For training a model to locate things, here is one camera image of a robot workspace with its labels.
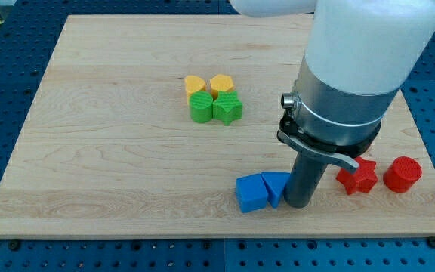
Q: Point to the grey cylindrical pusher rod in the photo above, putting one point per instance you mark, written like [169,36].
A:
[303,180]

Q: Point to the silver tool mount with clamp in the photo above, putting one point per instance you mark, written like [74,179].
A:
[329,126]

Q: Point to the blue triangle block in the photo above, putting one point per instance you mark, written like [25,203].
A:
[275,183]

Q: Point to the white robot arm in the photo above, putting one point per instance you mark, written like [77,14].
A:
[359,54]

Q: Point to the blue cube block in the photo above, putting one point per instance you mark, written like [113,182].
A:
[251,193]

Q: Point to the red star block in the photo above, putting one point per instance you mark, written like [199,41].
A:
[362,180]

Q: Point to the red cylinder block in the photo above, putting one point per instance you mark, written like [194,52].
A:
[402,174]

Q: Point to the green star block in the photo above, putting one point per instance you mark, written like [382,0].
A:
[227,107]

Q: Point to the yellow hexagon block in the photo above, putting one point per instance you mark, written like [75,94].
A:
[221,82]

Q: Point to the green cylinder block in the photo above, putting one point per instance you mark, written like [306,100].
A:
[201,107]

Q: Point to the yellow semicircle block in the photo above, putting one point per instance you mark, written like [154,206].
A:
[194,84]

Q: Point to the wooden board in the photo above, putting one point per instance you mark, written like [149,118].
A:
[109,151]

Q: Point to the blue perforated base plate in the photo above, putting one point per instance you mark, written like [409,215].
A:
[28,36]

